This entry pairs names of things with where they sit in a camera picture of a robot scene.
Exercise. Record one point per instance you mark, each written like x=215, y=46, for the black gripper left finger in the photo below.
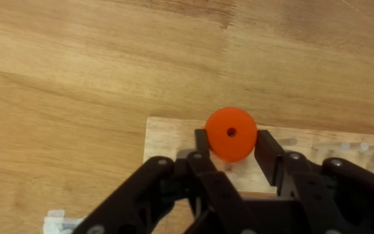
x=152, y=191

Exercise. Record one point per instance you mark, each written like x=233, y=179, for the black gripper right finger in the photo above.
x=335, y=196

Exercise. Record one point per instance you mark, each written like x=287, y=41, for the orange disc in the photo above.
x=231, y=133

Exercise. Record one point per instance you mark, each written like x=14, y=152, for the wooden peg board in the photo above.
x=166, y=136

